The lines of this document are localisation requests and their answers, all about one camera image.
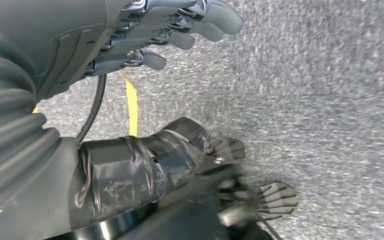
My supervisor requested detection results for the yellow floor tape square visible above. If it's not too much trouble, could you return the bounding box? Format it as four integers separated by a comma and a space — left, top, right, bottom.
31, 70, 384, 240

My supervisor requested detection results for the black robot foot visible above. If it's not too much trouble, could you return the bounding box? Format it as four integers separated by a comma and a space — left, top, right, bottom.
205, 136, 300, 230

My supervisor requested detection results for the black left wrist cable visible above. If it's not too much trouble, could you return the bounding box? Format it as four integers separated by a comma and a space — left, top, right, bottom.
76, 74, 108, 143

